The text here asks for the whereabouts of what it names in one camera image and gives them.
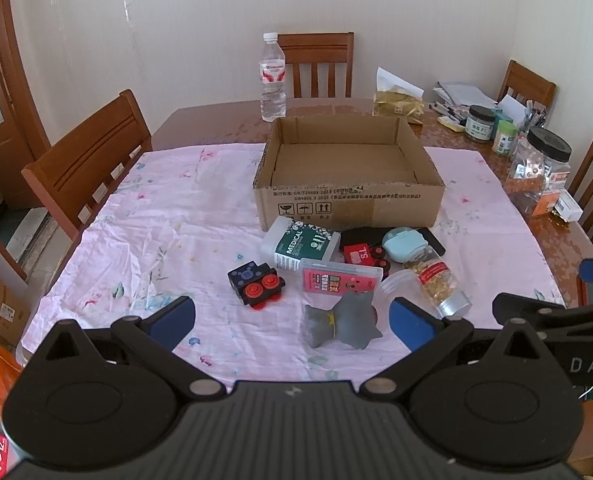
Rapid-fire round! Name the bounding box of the capsule bottle silver cap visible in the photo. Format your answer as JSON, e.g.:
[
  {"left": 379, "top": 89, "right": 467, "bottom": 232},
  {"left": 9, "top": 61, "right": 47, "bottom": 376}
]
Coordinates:
[{"left": 405, "top": 247, "right": 472, "bottom": 318}]

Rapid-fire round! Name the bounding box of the clear plastic jar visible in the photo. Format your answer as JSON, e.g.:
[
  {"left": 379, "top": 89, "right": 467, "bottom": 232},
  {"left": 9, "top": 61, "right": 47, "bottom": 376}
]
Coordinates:
[{"left": 376, "top": 270, "right": 424, "bottom": 309}]

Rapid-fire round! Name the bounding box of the grey plush toy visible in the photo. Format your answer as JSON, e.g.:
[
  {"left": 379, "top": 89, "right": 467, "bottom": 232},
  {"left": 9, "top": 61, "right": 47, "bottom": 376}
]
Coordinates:
[{"left": 302, "top": 292, "right": 383, "bottom": 350}]

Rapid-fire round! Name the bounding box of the light blue round case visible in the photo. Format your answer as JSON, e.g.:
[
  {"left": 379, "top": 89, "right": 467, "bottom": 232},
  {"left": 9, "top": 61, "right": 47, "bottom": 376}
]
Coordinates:
[{"left": 382, "top": 228, "right": 427, "bottom": 263}]

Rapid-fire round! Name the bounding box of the red toy train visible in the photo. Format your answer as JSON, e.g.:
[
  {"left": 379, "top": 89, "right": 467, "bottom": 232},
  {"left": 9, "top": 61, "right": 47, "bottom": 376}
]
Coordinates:
[{"left": 343, "top": 243, "right": 391, "bottom": 278}]

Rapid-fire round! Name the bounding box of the black toy train block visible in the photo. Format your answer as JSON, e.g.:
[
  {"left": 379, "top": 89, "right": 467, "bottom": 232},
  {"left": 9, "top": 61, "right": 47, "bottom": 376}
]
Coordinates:
[{"left": 228, "top": 261, "right": 286, "bottom": 310}]

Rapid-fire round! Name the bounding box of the pink card package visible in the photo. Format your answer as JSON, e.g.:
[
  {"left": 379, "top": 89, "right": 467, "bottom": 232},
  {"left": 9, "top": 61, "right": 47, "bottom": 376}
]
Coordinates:
[{"left": 299, "top": 259, "right": 383, "bottom": 296}]

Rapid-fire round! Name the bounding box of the white green medical bottle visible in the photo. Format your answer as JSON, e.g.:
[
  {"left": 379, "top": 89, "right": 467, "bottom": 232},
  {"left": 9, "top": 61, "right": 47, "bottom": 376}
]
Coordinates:
[{"left": 261, "top": 217, "right": 341, "bottom": 271}]

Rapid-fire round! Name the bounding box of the black remote device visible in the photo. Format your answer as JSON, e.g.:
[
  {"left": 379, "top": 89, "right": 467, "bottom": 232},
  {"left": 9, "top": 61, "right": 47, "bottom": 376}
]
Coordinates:
[{"left": 418, "top": 228, "right": 446, "bottom": 257}]

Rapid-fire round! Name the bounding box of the small white box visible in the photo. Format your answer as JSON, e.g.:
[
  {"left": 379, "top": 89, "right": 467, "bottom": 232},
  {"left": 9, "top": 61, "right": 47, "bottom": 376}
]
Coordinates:
[{"left": 552, "top": 190, "right": 583, "bottom": 223}]

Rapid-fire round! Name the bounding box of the large jar black lid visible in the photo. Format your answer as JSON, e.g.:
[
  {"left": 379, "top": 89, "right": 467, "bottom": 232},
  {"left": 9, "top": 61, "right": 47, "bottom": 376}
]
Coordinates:
[{"left": 503, "top": 127, "right": 572, "bottom": 218}]

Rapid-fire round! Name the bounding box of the pink floral tablecloth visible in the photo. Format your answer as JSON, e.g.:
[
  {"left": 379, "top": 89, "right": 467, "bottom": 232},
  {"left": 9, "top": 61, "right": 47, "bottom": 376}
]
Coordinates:
[{"left": 22, "top": 144, "right": 562, "bottom": 385}]

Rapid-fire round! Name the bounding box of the small jar green lid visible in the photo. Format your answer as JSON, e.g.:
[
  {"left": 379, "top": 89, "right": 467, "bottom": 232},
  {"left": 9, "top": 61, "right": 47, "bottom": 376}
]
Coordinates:
[{"left": 493, "top": 120, "right": 517, "bottom": 155}]

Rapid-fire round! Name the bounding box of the cup of pens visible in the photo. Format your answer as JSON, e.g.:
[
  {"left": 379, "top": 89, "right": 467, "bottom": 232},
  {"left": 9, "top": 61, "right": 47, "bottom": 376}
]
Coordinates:
[{"left": 519, "top": 100, "right": 548, "bottom": 134}]

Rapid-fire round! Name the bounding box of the cardboard box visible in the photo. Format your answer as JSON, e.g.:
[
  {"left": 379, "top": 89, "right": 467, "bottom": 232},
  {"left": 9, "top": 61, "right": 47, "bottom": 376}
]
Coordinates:
[{"left": 253, "top": 115, "right": 445, "bottom": 231}]

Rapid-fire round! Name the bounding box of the wooden chair left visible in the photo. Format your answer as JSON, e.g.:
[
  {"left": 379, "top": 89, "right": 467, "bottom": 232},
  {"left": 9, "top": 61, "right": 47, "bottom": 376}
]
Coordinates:
[{"left": 22, "top": 89, "right": 152, "bottom": 240}]

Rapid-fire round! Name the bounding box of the blue box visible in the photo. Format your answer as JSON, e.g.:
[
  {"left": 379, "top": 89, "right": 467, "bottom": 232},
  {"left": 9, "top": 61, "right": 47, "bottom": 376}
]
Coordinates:
[{"left": 491, "top": 107, "right": 513, "bottom": 138}]

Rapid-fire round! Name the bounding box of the glass jar dark lid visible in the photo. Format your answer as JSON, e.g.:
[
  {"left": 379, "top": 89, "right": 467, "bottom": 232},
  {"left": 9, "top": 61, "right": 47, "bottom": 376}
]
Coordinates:
[{"left": 464, "top": 105, "right": 496, "bottom": 142}]

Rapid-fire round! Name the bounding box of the yellow sticky note pad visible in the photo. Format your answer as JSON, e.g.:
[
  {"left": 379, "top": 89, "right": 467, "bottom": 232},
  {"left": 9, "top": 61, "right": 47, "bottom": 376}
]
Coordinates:
[{"left": 437, "top": 115, "right": 464, "bottom": 133}]

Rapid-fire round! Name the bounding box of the wooden chair far right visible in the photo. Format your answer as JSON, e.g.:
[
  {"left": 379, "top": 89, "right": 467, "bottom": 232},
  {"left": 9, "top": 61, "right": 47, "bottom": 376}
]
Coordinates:
[{"left": 497, "top": 60, "right": 557, "bottom": 110}]

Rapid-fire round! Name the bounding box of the stack of papers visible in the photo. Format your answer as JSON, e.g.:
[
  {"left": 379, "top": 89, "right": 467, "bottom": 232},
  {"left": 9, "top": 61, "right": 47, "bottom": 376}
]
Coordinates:
[{"left": 433, "top": 81, "right": 497, "bottom": 108}]

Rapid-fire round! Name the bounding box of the gold tissue pack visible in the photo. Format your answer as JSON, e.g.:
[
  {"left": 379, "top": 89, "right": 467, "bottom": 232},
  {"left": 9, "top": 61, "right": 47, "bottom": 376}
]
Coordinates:
[{"left": 372, "top": 67, "right": 424, "bottom": 125}]

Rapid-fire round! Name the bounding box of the wooden door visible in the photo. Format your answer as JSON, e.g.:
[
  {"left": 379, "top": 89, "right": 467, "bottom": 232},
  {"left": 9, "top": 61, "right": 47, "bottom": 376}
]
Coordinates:
[{"left": 0, "top": 0, "right": 50, "bottom": 210}]

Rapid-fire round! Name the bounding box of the clear water bottle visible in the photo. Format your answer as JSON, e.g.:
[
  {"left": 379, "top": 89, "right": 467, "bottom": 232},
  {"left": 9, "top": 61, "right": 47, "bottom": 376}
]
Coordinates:
[{"left": 258, "top": 32, "right": 287, "bottom": 122}]

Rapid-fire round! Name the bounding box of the wooden chair back centre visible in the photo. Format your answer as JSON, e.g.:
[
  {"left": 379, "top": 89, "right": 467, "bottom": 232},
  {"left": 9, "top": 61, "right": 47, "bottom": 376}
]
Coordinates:
[{"left": 278, "top": 32, "right": 355, "bottom": 99}]

